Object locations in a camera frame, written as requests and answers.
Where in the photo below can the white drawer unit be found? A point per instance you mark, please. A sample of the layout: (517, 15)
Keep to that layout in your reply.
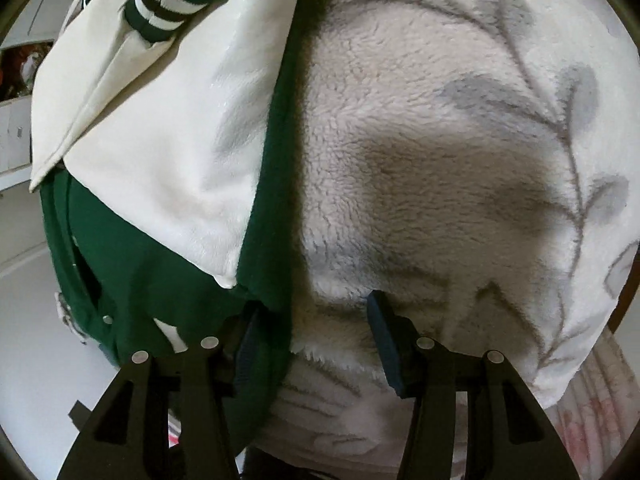
(16, 143)

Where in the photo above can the floral fleece bed blanket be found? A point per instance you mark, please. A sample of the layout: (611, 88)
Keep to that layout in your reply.
(478, 161)

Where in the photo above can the green white varsity jacket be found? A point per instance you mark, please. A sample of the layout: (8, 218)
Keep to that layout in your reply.
(163, 144)

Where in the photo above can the pink floral curtain near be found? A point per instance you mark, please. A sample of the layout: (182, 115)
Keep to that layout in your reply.
(598, 411)

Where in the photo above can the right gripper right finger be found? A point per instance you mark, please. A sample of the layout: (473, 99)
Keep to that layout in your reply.
(509, 434)

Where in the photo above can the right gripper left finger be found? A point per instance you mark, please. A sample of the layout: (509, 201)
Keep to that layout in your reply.
(176, 417)

